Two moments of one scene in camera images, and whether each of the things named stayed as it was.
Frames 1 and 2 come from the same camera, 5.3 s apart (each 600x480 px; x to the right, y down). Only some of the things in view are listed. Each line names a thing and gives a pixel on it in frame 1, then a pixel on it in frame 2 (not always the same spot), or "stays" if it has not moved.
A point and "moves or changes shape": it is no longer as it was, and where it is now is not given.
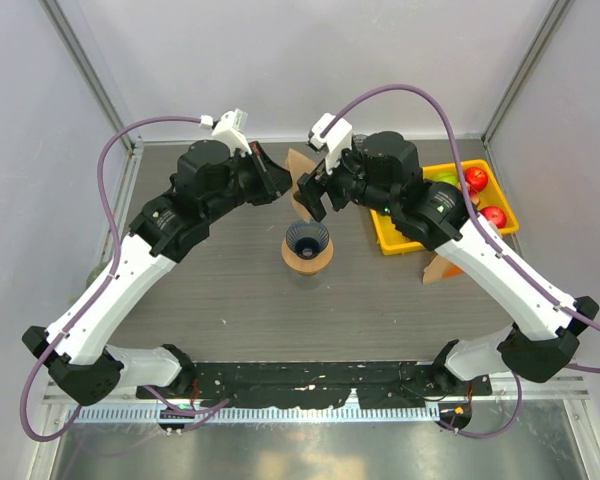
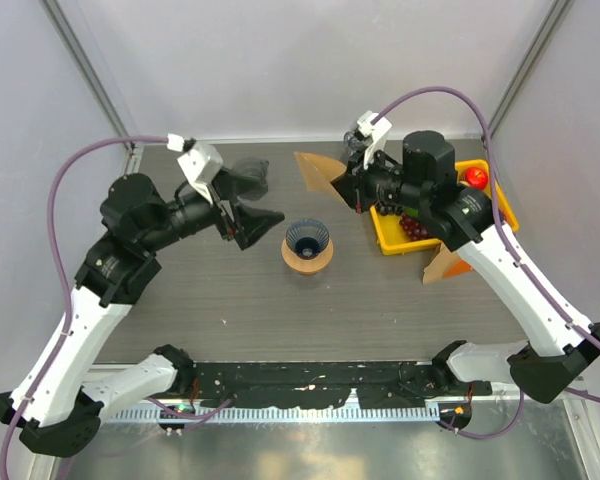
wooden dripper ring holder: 308,267 stays
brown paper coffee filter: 297,166 moves or changes shape
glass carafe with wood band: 307,281 stays
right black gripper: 311,185 -> 355,191
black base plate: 368,385 stays
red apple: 476,178 stays
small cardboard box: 454,270 stays
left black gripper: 273,179 -> 248,223
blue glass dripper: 307,240 stays
